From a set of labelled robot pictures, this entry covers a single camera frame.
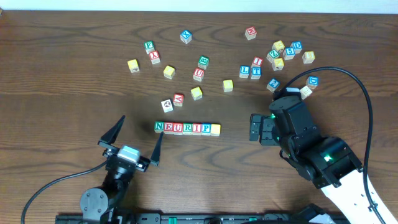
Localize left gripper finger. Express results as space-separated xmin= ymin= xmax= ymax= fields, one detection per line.
xmin=150 ymin=132 xmax=164 ymax=166
xmin=98 ymin=115 xmax=126 ymax=146

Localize green N block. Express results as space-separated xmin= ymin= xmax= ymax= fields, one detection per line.
xmin=154 ymin=121 xmax=165 ymax=133

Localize red E block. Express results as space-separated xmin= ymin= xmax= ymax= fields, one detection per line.
xmin=164 ymin=122 xmax=174 ymax=134

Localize red u block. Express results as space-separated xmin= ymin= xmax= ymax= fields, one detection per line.
xmin=173 ymin=123 xmax=183 ymax=135
xmin=193 ymin=68 xmax=205 ymax=82

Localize green R block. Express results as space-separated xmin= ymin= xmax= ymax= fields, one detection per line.
xmin=182 ymin=123 xmax=193 ymax=135

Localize yellow S block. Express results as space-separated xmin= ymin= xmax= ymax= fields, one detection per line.
xmin=211 ymin=124 xmax=221 ymax=136

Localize red i block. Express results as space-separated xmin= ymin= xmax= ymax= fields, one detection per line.
xmin=251 ymin=56 xmax=264 ymax=67
xmin=192 ymin=123 xmax=201 ymax=136

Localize blue P block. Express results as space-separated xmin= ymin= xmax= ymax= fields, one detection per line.
xmin=201 ymin=123 xmax=211 ymax=136

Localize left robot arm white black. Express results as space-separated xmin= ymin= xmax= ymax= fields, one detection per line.
xmin=80 ymin=116 xmax=164 ymax=223

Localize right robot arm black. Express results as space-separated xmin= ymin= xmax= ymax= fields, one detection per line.
xmin=249 ymin=96 xmax=397 ymax=223

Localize blue 2 block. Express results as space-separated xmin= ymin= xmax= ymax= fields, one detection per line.
xmin=267 ymin=78 xmax=280 ymax=92

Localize yellow O block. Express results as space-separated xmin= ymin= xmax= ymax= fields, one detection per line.
xmin=223 ymin=80 xmax=234 ymax=92

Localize blue T block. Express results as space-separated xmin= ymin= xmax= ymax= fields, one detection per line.
xmin=251 ymin=67 xmax=262 ymax=80

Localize plain wood block red 3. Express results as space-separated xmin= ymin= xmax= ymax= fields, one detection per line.
xmin=300 ymin=86 xmax=313 ymax=100

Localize white picture block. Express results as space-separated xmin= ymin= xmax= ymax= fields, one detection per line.
xmin=161 ymin=99 xmax=174 ymax=113

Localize blue L block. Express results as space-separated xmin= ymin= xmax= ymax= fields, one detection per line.
xmin=239 ymin=65 xmax=251 ymax=78

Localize red A block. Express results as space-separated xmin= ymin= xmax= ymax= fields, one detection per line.
xmin=172 ymin=93 xmax=184 ymax=106

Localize yellow block hammer picture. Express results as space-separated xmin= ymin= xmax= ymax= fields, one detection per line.
xmin=272 ymin=58 xmax=284 ymax=71

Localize blue D block lower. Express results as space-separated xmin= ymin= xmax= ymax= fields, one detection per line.
xmin=306 ymin=76 xmax=319 ymax=90

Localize blue d block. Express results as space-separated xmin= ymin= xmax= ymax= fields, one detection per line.
xmin=290 ymin=41 xmax=303 ymax=54
xmin=306 ymin=76 xmax=319 ymax=90

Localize green Z block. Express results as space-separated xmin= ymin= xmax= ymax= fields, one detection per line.
xmin=266 ymin=49 xmax=280 ymax=63

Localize blue 5 block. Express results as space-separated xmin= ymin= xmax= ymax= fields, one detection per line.
xmin=282 ymin=47 xmax=295 ymax=60

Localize yellow block left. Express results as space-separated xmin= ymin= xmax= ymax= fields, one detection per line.
xmin=127 ymin=59 xmax=139 ymax=73

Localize yellow block top cluster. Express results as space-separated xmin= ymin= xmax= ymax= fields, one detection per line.
xmin=272 ymin=40 xmax=285 ymax=53

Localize yellow 8 block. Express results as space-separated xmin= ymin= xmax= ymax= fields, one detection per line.
xmin=302 ymin=51 xmax=315 ymax=64

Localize green B block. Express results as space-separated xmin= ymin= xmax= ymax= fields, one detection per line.
xmin=197 ymin=55 xmax=210 ymax=70

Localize blue D block upper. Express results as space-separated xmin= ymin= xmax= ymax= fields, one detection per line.
xmin=290 ymin=41 xmax=303 ymax=54

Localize yellow block lower middle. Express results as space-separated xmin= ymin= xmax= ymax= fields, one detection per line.
xmin=164 ymin=65 xmax=175 ymax=79

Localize red H block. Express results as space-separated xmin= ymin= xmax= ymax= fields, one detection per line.
xmin=244 ymin=26 xmax=257 ymax=40

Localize red Y block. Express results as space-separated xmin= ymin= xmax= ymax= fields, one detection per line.
xmin=149 ymin=50 xmax=160 ymax=65

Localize green F block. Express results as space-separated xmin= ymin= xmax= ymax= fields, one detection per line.
xmin=144 ymin=40 xmax=155 ymax=54

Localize blue X block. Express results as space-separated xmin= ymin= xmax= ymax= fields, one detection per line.
xmin=180 ymin=30 xmax=192 ymax=44

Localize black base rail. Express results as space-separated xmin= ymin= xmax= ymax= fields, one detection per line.
xmin=55 ymin=204 xmax=349 ymax=224

